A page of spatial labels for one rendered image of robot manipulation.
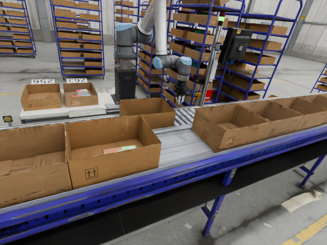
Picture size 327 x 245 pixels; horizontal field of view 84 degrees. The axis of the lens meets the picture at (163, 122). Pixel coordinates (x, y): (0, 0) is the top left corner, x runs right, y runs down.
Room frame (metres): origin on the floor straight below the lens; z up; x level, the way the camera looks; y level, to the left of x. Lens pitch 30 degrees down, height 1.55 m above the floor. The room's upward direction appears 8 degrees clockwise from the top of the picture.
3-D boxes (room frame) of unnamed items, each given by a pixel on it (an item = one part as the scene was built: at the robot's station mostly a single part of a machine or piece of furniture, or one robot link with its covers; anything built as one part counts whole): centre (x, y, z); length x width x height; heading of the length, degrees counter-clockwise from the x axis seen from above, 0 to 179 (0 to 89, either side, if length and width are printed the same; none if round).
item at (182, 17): (3.06, -0.15, 1.59); 0.40 x 0.30 x 0.10; 28
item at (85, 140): (0.71, 0.24, 0.96); 0.39 x 0.29 x 0.17; 120
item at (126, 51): (1.81, 0.45, 1.25); 0.19 x 0.19 x 0.10
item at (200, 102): (1.90, -0.39, 1.11); 0.12 x 0.05 x 0.88; 120
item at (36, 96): (1.51, 1.14, 0.80); 0.38 x 0.28 x 0.10; 31
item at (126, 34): (1.81, 0.45, 1.39); 0.17 x 0.15 x 0.18; 131
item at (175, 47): (3.06, -0.16, 1.19); 0.40 x 0.30 x 0.10; 29
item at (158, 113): (1.34, 0.15, 0.83); 0.39 x 0.29 x 0.17; 118
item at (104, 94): (1.69, 0.84, 0.74); 1.00 x 0.58 x 0.03; 119
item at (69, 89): (1.67, 0.87, 0.80); 0.38 x 0.28 x 0.10; 31
